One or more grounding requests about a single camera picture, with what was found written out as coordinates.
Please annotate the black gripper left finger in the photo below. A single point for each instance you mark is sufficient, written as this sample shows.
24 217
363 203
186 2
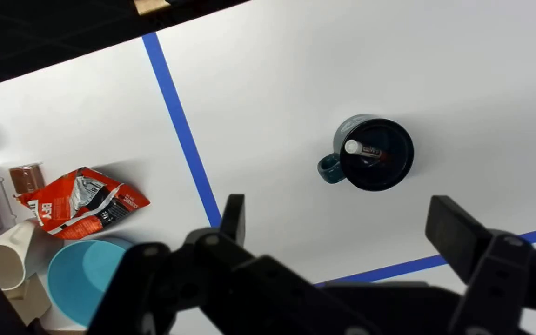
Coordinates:
233 219

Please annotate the dark teal mug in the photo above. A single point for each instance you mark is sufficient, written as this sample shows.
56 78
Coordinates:
389 136

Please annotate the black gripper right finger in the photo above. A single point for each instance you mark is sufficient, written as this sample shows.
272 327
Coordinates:
456 234

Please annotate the beige plastic cup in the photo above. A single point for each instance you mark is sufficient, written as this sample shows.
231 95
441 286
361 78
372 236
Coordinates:
17 258

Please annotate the light blue bowl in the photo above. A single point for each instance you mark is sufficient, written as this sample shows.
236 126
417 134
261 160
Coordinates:
80 271

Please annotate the white red marker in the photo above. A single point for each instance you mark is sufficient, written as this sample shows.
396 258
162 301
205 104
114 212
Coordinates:
370 154

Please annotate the brown small box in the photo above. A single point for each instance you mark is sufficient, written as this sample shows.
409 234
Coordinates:
26 177

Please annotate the blue tape border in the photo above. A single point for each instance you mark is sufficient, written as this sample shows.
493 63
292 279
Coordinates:
255 117

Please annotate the red snack bag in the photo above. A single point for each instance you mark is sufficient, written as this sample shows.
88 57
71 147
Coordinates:
80 203

